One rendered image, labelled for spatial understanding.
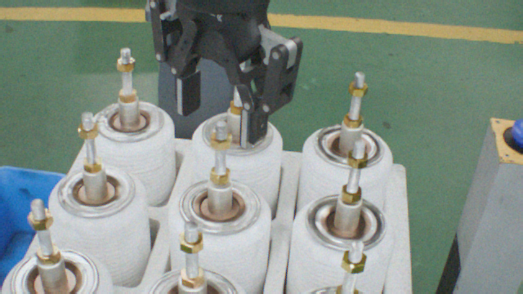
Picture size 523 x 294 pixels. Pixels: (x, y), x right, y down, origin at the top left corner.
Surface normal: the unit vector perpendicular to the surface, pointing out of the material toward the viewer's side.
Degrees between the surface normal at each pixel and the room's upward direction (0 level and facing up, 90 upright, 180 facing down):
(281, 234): 0
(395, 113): 0
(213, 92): 90
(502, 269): 90
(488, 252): 90
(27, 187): 88
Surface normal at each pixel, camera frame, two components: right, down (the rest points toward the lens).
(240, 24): -0.63, 0.45
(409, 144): 0.04, -0.79
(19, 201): -0.13, 0.57
